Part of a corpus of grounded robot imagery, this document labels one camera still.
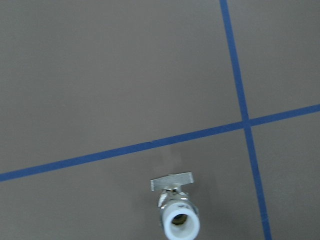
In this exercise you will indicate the white chrome PPR valve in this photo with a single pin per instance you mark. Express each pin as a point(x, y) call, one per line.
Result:
point(179, 217)

